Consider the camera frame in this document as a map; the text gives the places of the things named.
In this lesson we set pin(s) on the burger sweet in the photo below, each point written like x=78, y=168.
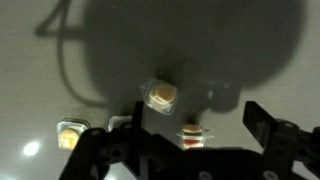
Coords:
x=69, y=131
x=159, y=96
x=193, y=136

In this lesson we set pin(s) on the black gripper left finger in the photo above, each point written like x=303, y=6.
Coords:
x=97, y=150

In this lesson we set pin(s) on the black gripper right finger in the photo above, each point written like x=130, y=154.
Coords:
x=283, y=143

